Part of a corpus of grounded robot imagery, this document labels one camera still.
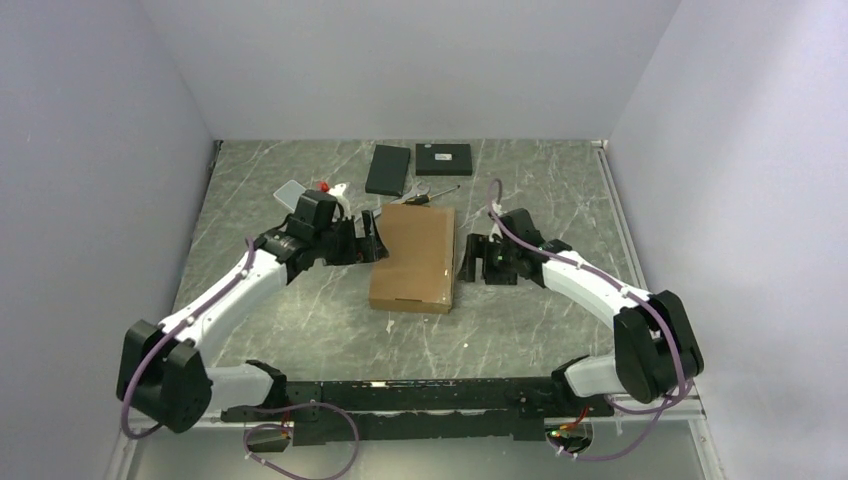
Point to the yellow black screwdriver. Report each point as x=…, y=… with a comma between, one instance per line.
x=422, y=199

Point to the aluminium frame rail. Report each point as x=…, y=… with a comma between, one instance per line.
x=599, y=149

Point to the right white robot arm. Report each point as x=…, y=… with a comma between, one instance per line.
x=655, y=352

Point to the brown cardboard express box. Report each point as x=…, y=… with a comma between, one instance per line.
x=417, y=276

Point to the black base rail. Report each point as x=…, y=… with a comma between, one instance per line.
x=520, y=408

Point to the black box with label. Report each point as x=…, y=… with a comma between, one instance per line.
x=433, y=159

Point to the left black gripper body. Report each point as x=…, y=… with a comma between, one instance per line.
x=339, y=244

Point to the black foam block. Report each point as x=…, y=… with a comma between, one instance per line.
x=388, y=170

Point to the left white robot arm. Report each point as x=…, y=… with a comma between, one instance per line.
x=164, y=381

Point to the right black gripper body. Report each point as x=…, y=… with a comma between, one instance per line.
x=499, y=265

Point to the silver open-end wrench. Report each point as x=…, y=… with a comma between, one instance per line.
x=420, y=188

